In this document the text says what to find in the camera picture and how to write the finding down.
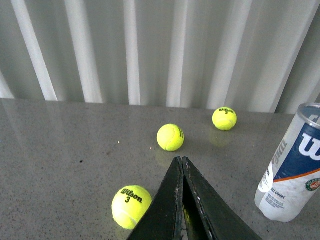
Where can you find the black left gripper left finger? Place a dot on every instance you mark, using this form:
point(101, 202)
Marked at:
point(163, 219)

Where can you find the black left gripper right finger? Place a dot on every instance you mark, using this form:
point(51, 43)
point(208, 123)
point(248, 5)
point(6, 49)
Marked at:
point(207, 215)

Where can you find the clear Wilson tennis ball can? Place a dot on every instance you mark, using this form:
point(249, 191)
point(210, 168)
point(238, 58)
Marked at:
point(293, 174)

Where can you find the tennis ball near left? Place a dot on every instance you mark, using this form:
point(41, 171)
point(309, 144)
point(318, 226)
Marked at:
point(129, 205)

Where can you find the Head Team tennis ball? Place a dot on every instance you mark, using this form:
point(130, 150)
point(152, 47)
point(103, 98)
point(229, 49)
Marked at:
point(170, 137)

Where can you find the Wilson 3 tennis ball far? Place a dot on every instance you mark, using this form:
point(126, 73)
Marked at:
point(224, 118)

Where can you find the white pleated curtain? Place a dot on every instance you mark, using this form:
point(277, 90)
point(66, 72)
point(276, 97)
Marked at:
point(250, 55)

